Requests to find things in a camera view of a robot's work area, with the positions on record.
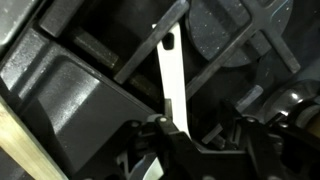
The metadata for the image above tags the black stove range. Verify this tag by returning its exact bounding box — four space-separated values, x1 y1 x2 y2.
0 0 320 180

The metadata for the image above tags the black cast iron grate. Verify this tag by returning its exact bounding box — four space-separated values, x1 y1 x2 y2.
38 0 303 101

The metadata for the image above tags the black cast iron tray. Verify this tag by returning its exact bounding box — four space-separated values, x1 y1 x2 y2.
0 26 158 180

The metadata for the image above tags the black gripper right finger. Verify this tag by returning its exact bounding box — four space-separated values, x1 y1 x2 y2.
242 117 288 180

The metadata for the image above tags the black burner cap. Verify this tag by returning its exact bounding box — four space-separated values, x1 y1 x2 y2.
186 0 294 68

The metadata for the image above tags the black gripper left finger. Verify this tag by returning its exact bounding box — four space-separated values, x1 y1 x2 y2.
153 114 202 180

